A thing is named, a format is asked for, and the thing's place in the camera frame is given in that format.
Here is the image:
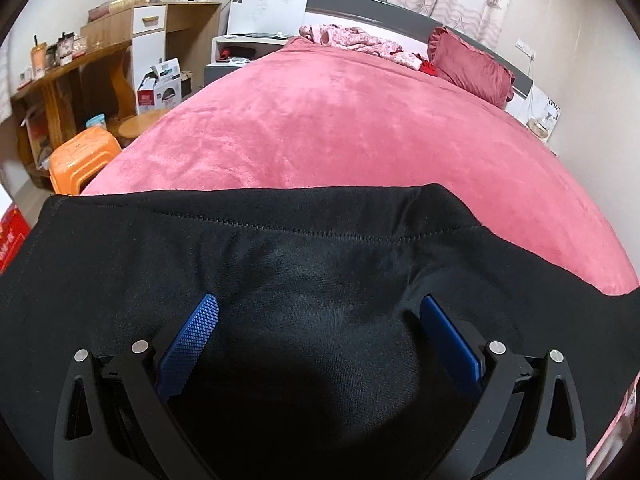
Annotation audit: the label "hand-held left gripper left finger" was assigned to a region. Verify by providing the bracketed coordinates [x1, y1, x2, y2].
[52, 292, 221, 480]

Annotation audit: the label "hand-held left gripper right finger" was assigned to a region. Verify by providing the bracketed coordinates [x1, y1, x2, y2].
[419, 295, 588, 480]

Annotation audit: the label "black pants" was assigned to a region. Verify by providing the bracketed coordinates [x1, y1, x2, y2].
[0, 183, 640, 480]

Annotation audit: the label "red carton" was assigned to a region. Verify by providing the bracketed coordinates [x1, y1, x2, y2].
[0, 204, 32, 273]

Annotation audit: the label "orange plastic stool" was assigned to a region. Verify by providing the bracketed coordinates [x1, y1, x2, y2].
[49, 127, 123, 196]

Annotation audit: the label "round wooden stool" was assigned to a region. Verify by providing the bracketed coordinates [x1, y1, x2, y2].
[118, 110, 173, 149]

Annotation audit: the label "pink bed blanket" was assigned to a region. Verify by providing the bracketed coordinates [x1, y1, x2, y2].
[80, 37, 640, 471]

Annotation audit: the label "white and red cardboard box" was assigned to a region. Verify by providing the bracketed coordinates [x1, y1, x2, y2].
[136, 58, 182, 116]

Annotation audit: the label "dark pink ruffled pillow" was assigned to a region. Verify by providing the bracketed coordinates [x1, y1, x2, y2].
[427, 26, 516, 108]

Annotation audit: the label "wooden desk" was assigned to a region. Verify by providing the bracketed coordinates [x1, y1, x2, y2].
[10, 40, 136, 191]

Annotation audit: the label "wooden cabinet with white drawers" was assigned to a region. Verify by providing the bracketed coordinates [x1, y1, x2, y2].
[82, 1, 222, 117]

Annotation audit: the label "orange drink cup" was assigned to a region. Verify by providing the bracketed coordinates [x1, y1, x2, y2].
[31, 35, 49, 80]

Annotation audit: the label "pink floral clothes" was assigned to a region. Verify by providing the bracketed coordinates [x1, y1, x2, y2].
[299, 23, 423, 71]

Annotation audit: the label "grey and white headboard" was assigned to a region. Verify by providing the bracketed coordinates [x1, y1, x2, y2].
[227, 0, 562, 126]

